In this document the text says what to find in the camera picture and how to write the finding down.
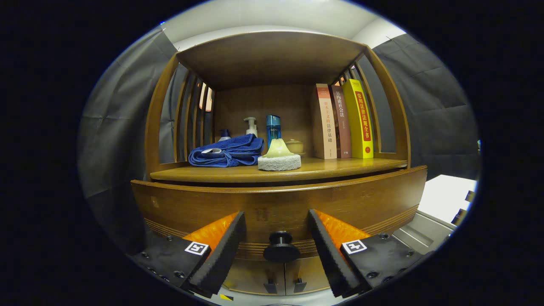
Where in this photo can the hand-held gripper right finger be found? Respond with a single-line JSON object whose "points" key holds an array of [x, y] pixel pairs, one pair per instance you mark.
{"points": [[329, 255]]}

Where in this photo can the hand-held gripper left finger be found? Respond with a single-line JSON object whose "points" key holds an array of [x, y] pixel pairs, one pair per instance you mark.
{"points": [[223, 255]]}

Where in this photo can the black round drawer knob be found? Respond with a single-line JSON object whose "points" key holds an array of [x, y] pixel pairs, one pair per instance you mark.
{"points": [[281, 248]]}

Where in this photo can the brown wooden drawer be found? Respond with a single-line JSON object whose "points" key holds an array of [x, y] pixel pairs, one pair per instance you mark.
{"points": [[276, 204]]}

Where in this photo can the wooden cabinet door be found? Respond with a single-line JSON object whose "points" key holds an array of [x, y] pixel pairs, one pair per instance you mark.
{"points": [[255, 276], [314, 274]]}

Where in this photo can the wooden countertop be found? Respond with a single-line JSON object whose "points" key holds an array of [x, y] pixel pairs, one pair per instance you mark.
{"points": [[331, 168]]}

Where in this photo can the brown wooden cabinet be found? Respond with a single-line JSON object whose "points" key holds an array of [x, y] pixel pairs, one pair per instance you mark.
{"points": [[272, 59]]}

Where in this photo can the yellow black floor tape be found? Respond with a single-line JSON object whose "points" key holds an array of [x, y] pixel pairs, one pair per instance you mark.
{"points": [[226, 297]]}

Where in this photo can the folded blue towel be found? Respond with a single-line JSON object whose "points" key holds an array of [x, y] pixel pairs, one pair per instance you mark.
{"points": [[229, 151]]}

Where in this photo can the beige lidded tea cup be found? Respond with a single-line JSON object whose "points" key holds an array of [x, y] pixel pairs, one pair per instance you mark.
{"points": [[295, 146]]}

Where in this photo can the small blue-capped lotion bottle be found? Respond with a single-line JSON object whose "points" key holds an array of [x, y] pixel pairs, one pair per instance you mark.
{"points": [[224, 135]]}

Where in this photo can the white table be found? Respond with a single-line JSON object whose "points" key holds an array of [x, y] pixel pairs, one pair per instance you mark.
{"points": [[446, 197]]}

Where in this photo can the beige book with orange band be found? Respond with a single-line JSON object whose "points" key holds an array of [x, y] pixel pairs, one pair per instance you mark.
{"points": [[325, 123]]}

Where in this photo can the brown book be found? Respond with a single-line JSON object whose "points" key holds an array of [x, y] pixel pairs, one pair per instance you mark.
{"points": [[342, 123]]}

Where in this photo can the white pump bottle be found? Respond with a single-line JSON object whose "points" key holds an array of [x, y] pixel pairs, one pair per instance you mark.
{"points": [[251, 125]]}

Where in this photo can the small black block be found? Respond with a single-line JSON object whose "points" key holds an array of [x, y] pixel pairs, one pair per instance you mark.
{"points": [[470, 196], [459, 216]]}

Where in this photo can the blue glass bottle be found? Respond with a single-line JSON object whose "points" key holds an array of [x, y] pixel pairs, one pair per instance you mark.
{"points": [[273, 125]]}

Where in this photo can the yellow book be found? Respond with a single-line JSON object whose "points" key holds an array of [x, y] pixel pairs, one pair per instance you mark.
{"points": [[361, 119]]}

